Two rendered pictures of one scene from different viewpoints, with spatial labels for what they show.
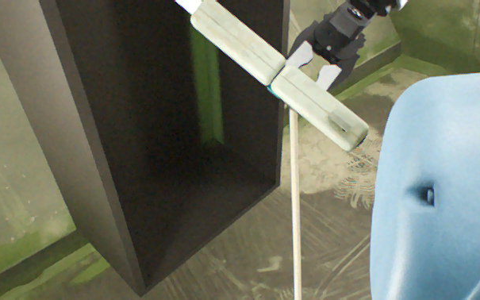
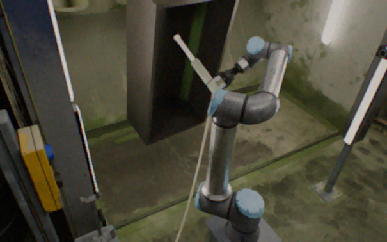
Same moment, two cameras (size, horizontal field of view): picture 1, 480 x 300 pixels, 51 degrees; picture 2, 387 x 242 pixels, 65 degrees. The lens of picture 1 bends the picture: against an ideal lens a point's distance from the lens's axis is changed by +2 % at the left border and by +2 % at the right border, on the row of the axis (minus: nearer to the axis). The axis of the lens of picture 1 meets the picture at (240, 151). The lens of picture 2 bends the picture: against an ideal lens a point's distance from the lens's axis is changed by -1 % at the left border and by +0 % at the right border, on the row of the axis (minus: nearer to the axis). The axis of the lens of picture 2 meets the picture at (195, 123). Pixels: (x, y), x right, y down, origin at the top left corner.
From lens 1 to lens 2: 100 cm
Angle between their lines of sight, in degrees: 2
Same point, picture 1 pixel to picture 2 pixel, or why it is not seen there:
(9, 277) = (89, 133)
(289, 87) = (211, 86)
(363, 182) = (240, 133)
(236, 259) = (181, 149)
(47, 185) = (112, 100)
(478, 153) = (218, 96)
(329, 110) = not seen: hidden behind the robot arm
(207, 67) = (189, 70)
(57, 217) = (112, 114)
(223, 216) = (181, 127)
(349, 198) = not seen: hidden behind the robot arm
